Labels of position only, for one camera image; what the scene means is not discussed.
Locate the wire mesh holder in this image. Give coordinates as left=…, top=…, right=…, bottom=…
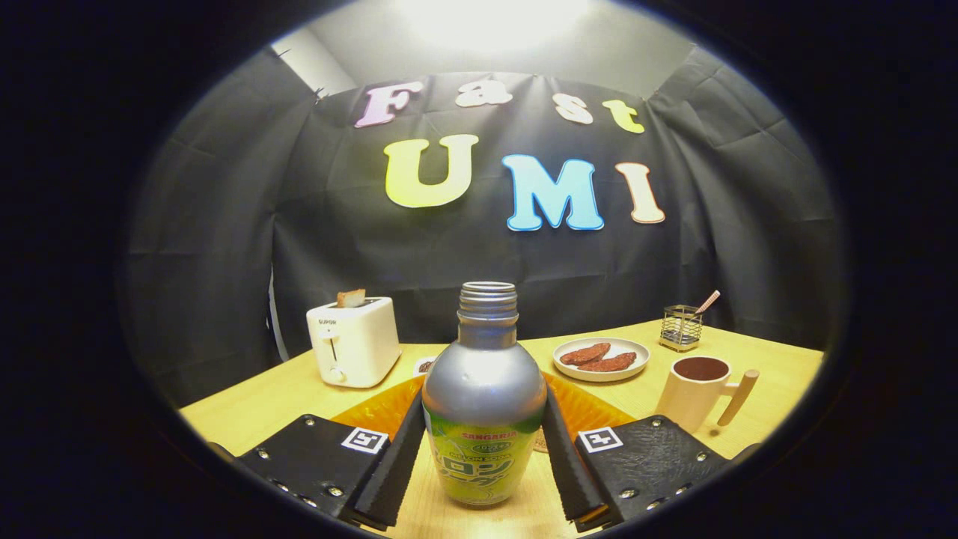
left=659, top=304, right=704, bottom=353

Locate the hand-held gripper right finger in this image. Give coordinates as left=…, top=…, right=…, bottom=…
left=542, top=372, right=733, bottom=533

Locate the brown food piece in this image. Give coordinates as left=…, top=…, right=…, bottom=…
left=578, top=352, right=638, bottom=373
left=560, top=343, right=611, bottom=366

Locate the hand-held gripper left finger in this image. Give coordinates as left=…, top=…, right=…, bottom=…
left=238, top=377, right=427, bottom=532

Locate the silver bottle green label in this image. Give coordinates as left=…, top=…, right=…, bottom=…
left=421, top=281, right=549, bottom=507

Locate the white round plate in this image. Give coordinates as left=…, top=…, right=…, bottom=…
left=552, top=338, right=651, bottom=383

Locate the wooden table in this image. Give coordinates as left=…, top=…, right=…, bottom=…
left=178, top=320, right=826, bottom=539

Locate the white toaster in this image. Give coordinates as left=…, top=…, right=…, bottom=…
left=306, top=296, right=402, bottom=389

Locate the cream cup wooden handle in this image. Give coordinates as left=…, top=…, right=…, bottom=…
left=656, top=356, right=760, bottom=435

